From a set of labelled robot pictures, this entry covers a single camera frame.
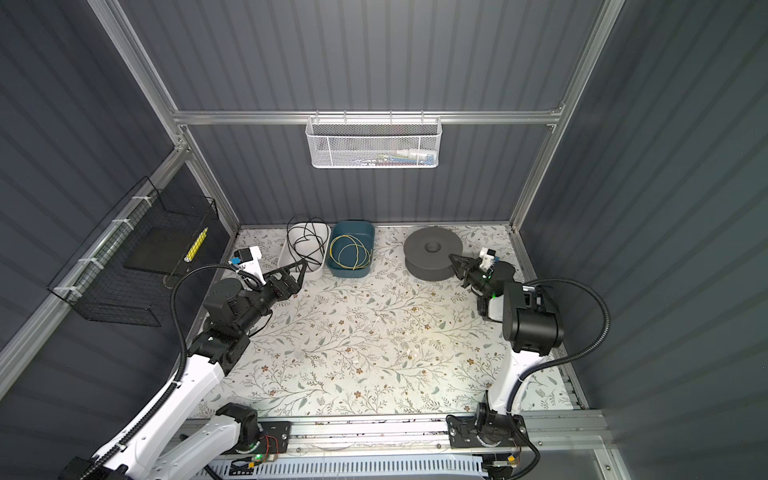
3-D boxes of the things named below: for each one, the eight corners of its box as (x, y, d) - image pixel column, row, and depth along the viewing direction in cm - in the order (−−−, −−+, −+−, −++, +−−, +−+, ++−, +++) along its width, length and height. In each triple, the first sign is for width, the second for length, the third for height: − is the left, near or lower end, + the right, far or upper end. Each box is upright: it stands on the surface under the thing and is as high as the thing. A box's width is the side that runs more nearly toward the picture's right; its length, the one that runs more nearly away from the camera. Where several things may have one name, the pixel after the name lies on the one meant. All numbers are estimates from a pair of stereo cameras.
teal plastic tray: (326, 277, 107) (323, 267, 102) (333, 231, 122) (331, 220, 117) (372, 277, 107) (371, 267, 102) (374, 231, 122) (374, 220, 117)
